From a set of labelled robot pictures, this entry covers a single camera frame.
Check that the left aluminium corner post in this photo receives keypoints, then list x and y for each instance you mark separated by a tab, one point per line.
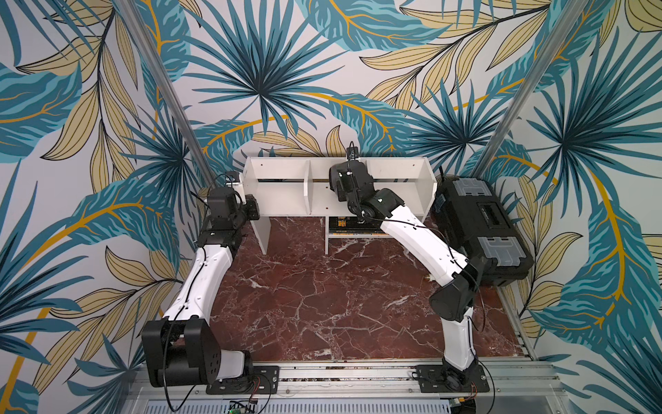
140	34

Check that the right aluminium corner post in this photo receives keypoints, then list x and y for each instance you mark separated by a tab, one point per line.
569	15

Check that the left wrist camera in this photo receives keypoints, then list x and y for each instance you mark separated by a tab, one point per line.
232	179

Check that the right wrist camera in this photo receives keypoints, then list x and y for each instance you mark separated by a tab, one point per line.
352	151

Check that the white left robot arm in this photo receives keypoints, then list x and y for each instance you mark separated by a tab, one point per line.
180	348

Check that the aluminium corner post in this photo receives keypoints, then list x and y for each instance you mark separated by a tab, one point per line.
140	34
569	15

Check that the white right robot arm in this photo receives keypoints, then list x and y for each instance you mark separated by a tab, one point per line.
457	277

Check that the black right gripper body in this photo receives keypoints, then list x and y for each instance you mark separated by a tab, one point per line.
340	178

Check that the white wooden bookshelf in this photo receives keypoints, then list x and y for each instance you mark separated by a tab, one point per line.
299	187

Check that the black plastic toolbox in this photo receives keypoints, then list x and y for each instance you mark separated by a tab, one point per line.
475	223

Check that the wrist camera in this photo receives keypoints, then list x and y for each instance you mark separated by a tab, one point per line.
352	151
232	179

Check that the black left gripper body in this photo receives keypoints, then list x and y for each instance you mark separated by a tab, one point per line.
250	210

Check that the black yellow tool tray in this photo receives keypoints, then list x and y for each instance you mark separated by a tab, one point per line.
352	226

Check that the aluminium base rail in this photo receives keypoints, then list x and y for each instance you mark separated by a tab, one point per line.
514	385

